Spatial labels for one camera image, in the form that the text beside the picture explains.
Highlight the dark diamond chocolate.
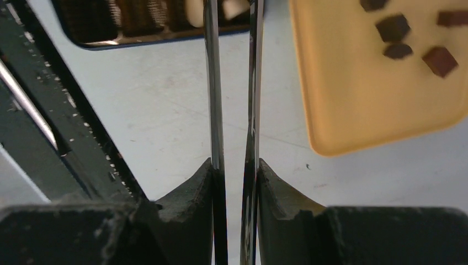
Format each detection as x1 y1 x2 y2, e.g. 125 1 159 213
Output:
375 13 411 43

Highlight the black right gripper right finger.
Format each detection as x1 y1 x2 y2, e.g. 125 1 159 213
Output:
257 160 348 264

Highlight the dark leaf chocolate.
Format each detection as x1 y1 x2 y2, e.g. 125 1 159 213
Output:
383 43 413 60

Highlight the blue chocolate box with insert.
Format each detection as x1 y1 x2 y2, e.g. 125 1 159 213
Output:
49 0 266 51

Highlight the white rectangular chocolate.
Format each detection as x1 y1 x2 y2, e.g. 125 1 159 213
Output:
222 0 250 20

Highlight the brown rectangular chocolate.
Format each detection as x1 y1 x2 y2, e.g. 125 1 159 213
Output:
437 10 467 28
422 46 459 78

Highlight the white round chocolate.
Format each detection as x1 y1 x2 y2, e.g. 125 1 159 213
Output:
184 0 204 28

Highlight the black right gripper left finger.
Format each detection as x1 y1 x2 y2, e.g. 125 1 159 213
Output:
127 158 214 265

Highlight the dark crown chocolate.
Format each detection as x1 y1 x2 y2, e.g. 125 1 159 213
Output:
360 0 387 12

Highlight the yellow plastic tray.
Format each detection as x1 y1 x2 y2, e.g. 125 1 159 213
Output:
289 1 467 156

